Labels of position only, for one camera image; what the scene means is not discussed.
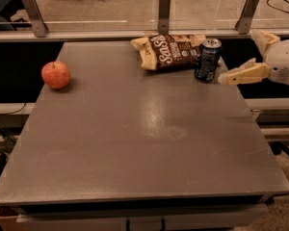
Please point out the middle metal bracket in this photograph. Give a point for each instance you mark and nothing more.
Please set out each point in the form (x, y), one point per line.
(164, 8)

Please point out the grey rail with glass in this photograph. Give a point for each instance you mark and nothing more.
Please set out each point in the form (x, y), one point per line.
(29, 36)

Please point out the brown chip bag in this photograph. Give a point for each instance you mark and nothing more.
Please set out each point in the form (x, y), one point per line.
(172, 51)

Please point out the blue pepsi can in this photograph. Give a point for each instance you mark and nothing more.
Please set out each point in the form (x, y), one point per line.
(210, 51)

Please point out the metal bracket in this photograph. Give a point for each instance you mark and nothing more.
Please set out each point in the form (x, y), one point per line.
(244, 22)
(39, 27)
(164, 8)

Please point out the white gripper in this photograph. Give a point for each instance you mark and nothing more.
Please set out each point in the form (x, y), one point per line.
(283, 62)

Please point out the cardboard box under table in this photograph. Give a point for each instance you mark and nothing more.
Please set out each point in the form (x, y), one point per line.
(8, 219)

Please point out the right metal bracket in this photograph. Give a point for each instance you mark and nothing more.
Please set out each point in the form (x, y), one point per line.
(244, 22)

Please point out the left metal bracket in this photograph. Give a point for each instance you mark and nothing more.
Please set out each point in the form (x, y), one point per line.
(39, 27)

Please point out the white table frame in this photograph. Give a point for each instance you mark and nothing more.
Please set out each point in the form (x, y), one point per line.
(199, 218)

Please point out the red apple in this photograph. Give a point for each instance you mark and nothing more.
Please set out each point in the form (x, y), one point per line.
(56, 75)

